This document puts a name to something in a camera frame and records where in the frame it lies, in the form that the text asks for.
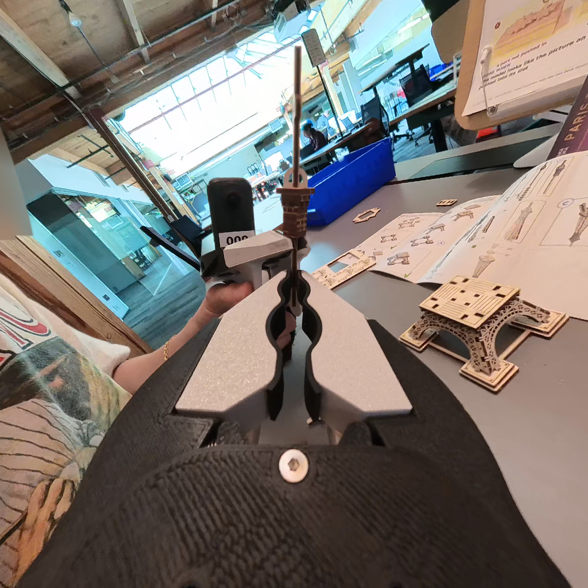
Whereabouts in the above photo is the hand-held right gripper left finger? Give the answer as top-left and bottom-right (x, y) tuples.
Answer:
(175, 270), (290, 432)

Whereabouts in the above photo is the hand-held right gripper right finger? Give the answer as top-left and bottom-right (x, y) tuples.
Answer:
(299, 270), (413, 435)

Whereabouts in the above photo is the wooden tower spire piece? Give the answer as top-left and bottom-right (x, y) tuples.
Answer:
(277, 46), (316, 318)

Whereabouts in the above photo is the person's left forearm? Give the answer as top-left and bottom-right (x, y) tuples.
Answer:
(112, 317), (217, 396)

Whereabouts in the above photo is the dark desk mat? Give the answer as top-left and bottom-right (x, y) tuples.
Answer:
(409, 138), (552, 180)

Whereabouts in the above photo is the grey desk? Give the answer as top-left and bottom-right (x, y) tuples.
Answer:
(248, 124), (588, 588)

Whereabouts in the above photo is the person's left hand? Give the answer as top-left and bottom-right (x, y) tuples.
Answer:
(198, 281), (298, 351)

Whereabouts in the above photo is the wooden cut-out sheet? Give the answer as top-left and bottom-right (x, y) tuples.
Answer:
(311, 249), (376, 289)

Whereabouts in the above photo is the blue plastic bin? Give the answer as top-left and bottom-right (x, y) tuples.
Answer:
(301, 137), (397, 227)

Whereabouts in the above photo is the wooden lattice tower base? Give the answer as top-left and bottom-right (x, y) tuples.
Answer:
(399, 276), (569, 393)

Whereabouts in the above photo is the dark sign pole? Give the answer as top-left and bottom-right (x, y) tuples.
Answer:
(317, 64), (344, 138)

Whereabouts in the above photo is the white sign panel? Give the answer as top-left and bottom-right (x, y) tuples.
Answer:
(301, 28), (326, 66)

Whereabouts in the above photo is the wooden panel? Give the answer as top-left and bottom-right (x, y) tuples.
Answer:
(0, 236), (152, 356)

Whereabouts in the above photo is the person's printed t-shirt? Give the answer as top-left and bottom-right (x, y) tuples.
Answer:
(0, 273), (134, 588)

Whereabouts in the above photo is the paper instruction booklet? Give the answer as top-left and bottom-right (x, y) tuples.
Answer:
(367, 151), (588, 321)

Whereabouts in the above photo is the wooden clipboard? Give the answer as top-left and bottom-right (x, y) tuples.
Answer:
(455, 0), (588, 130)

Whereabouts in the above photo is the white monitor stand base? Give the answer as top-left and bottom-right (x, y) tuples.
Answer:
(514, 135), (559, 168)

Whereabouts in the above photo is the printed instruction sheet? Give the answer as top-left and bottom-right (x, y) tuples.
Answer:
(462, 0), (588, 118)

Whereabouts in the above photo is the dark purple puzzle box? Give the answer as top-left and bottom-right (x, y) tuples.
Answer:
(549, 87), (588, 159)

